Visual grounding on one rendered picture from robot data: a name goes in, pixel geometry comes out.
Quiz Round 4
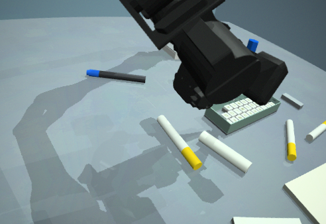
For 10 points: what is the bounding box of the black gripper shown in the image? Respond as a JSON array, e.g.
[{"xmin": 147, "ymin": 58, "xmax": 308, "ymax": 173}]
[{"xmin": 242, "ymin": 50, "xmax": 288, "ymax": 106}]

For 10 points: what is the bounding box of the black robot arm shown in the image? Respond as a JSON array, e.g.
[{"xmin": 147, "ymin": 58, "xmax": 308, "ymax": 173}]
[{"xmin": 119, "ymin": 0, "xmax": 261, "ymax": 110}]

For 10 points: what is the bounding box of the blue stylus with white tip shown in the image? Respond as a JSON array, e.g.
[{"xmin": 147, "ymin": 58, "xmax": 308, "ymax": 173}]
[{"xmin": 247, "ymin": 39, "xmax": 258, "ymax": 52}]

